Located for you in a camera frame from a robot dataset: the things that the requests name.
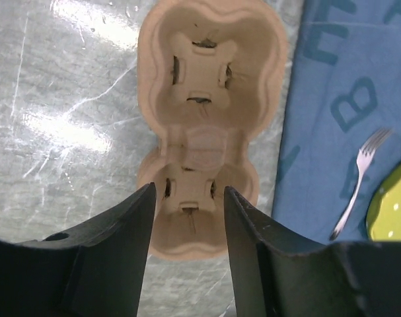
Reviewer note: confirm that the cardboard cup carrier tray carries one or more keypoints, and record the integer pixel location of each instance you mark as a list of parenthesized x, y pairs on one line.
[(209, 80)]

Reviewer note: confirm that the blue letter print cloth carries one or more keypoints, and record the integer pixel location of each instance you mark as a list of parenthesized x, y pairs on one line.
[(345, 85)]

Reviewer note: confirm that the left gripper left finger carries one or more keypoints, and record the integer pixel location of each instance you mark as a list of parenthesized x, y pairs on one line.
[(95, 268)]

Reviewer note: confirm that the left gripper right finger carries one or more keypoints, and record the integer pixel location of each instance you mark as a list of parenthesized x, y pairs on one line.
[(253, 238)]

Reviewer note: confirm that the silver fork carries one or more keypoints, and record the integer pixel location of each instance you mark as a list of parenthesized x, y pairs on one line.
[(363, 161)]

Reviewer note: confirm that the yellow green dotted plate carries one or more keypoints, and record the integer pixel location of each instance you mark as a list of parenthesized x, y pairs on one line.
[(383, 220)]

